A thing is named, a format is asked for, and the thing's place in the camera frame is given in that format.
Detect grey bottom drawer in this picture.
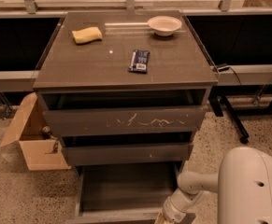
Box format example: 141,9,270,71
64,161,196,224

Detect grey drawer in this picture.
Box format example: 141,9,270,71
42,91,205,136
64,161,196,224
62,132,193,166

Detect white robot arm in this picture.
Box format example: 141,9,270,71
154,147,272,224

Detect grey drawer cabinet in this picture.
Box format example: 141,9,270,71
32,10,219,224

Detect grey top drawer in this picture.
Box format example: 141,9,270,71
42,91,205,136

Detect grey middle drawer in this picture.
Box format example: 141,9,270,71
62,132,193,166

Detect blue snack packet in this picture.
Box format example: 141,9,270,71
128,49,150,74

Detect black wheeled stand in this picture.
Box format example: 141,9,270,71
208,93,250,145

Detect white bowl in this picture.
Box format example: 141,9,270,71
148,16,182,36

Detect yellow sponge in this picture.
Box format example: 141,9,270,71
72,27,102,44

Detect bottle inside cardboard box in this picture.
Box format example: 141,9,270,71
42,126,58,153

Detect open cardboard box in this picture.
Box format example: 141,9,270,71
0,92,71,171

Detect black cable with plug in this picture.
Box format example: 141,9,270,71
211,63,243,86

